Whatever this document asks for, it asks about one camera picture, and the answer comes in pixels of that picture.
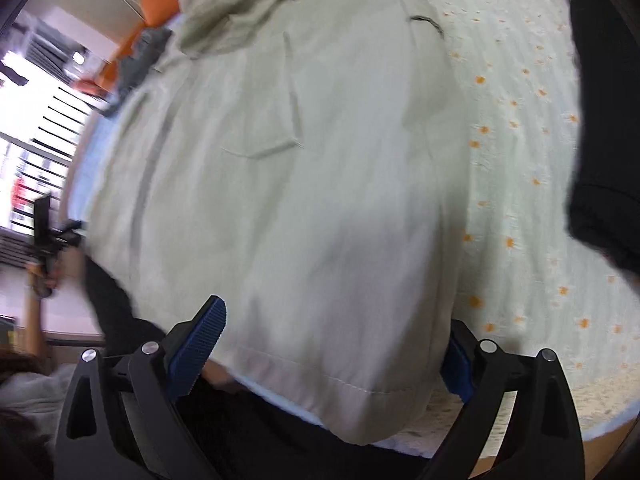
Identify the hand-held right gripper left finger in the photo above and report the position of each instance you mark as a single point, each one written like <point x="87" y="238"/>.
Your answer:
<point x="197" y="340"/>

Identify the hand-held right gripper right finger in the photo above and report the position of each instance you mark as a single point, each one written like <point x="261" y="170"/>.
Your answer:
<point x="457" y="365"/>

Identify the beige hooded coat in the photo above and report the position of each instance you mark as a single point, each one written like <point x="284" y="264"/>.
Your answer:
<point x="300" y="185"/>

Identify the person's left forearm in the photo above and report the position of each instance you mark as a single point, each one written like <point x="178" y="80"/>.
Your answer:
<point x="35" y="320"/>

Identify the person's left hand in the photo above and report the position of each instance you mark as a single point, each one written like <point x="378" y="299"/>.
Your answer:
<point x="70" y="267"/>

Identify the black balcony railing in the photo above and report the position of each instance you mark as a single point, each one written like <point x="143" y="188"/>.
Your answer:
<point x="55" y="125"/>

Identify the person's grey sweater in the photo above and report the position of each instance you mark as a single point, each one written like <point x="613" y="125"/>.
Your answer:
<point x="35" y="390"/>

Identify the grey garment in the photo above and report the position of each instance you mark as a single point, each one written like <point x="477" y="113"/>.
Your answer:
<point x="145" y="55"/>

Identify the orange sofa bed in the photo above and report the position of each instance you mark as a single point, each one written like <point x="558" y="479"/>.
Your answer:
<point x="160" y="5"/>

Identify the black garment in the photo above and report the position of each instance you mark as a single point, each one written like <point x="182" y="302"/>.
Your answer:
<point x="610" y="110"/>

